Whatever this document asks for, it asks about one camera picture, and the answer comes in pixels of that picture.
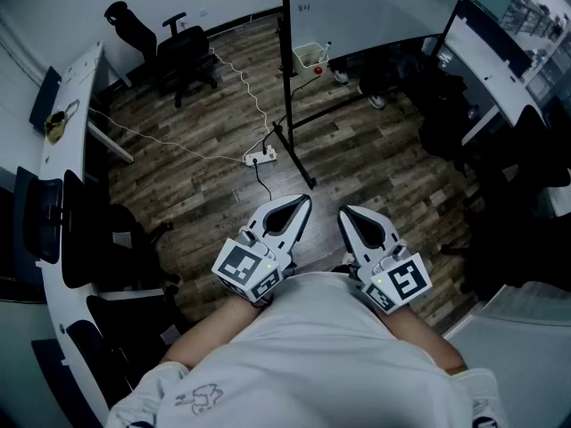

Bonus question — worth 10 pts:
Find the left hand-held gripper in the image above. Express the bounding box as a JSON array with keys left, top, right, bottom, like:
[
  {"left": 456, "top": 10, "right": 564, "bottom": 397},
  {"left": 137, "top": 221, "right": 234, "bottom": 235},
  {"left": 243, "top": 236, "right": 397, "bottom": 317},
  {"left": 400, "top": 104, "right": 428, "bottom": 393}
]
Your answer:
[{"left": 211, "top": 194, "right": 313, "bottom": 308}]

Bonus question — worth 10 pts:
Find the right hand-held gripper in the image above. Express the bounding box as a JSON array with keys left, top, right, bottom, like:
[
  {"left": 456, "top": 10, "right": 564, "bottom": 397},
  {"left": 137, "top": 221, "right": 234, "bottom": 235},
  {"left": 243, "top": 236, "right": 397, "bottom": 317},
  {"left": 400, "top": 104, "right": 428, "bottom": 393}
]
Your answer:
[{"left": 336, "top": 205, "right": 433, "bottom": 316}]

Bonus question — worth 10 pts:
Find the white tray of markers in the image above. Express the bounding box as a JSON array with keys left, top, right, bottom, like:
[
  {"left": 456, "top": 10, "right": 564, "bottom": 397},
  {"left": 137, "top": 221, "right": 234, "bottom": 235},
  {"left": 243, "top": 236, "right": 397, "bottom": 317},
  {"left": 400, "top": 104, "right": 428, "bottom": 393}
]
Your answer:
[{"left": 292, "top": 42, "right": 330, "bottom": 80}]

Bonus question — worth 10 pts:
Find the person's left forearm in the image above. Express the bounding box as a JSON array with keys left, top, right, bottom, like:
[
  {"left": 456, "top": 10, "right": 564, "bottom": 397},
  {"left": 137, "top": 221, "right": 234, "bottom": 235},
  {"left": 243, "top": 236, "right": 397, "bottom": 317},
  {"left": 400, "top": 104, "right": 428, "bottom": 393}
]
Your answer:
[{"left": 159, "top": 292, "right": 265, "bottom": 372}]

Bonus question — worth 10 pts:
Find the person's right forearm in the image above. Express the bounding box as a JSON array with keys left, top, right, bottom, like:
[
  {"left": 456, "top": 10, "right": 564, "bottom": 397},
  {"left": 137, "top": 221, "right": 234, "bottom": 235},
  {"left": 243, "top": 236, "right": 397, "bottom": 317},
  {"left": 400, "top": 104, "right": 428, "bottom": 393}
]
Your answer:
[{"left": 374, "top": 303, "right": 469, "bottom": 376}]

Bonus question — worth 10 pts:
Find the white power strip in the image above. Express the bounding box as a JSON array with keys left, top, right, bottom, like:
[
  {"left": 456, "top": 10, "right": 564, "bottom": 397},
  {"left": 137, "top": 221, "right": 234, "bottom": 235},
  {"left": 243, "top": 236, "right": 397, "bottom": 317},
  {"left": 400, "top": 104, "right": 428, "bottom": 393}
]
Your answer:
[{"left": 243, "top": 147, "right": 278, "bottom": 168}]

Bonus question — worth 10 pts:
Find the person in white coat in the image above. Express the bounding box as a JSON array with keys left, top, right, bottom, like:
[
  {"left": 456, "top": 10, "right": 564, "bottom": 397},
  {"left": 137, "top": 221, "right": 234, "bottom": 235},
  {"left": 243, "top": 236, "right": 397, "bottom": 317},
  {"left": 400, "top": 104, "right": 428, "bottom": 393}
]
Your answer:
[{"left": 104, "top": 270, "right": 509, "bottom": 428}]

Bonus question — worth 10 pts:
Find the black chair with dark clothes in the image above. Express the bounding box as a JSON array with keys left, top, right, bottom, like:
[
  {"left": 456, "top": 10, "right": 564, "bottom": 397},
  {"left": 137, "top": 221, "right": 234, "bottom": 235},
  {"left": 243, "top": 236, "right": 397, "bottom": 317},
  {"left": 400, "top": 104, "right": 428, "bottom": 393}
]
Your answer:
[{"left": 418, "top": 72, "right": 494, "bottom": 178}]

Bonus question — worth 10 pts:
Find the white curved desk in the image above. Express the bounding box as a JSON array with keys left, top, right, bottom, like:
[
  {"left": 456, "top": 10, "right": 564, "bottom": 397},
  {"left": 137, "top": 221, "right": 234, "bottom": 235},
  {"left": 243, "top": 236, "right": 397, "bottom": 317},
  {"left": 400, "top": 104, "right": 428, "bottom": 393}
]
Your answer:
[
  {"left": 445, "top": 24, "right": 571, "bottom": 218},
  {"left": 37, "top": 40, "right": 135, "bottom": 423}
]

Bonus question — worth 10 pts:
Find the white side table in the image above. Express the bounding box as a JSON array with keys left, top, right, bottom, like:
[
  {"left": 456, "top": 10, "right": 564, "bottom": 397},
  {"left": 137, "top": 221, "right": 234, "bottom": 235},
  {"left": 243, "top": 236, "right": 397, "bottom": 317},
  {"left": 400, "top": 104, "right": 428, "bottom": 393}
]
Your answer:
[{"left": 443, "top": 281, "right": 571, "bottom": 428}]

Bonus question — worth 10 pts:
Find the dark blue desk partition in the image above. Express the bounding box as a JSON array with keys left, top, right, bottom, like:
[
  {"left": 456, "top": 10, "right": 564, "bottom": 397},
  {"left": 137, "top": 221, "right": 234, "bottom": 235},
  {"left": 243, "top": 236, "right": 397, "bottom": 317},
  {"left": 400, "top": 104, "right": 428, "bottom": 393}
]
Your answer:
[
  {"left": 29, "top": 65, "right": 62, "bottom": 128},
  {"left": 12, "top": 166, "right": 40, "bottom": 280},
  {"left": 459, "top": 0, "right": 532, "bottom": 78},
  {"left": 29, "top": 338, "right": 108, "bottom": 428}
]

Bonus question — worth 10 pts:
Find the yellow cloth bag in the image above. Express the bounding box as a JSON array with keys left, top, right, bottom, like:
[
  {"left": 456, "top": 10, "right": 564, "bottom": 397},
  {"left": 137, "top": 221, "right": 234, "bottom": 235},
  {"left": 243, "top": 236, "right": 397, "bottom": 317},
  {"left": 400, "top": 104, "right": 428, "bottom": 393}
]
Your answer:
[{"left": 44, "top": 99, "right": 81, "bottom": 144}]

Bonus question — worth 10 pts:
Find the black power cable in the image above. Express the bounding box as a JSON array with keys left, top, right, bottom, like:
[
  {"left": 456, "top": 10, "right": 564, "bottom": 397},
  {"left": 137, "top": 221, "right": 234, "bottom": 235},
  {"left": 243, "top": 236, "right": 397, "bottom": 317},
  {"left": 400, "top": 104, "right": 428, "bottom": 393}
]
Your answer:
[{"left": 252, "top": 160, "right": 274, "bottom": 202}]

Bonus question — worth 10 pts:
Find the wavy white cable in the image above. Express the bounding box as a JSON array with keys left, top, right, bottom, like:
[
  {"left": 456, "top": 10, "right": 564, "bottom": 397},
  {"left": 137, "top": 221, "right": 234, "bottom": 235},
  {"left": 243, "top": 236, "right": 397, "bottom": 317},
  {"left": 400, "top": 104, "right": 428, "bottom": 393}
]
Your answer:
[{"left": 207, "top": 46, "right": 272, "bottom": 151}]

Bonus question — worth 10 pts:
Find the thin white cable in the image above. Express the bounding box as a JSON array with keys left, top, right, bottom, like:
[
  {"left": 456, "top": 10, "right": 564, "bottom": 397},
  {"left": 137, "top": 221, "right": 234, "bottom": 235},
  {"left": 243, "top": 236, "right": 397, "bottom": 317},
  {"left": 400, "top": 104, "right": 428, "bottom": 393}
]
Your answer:
[{"left": 87, "top": 106, "right": 247, "bottom": 164}]

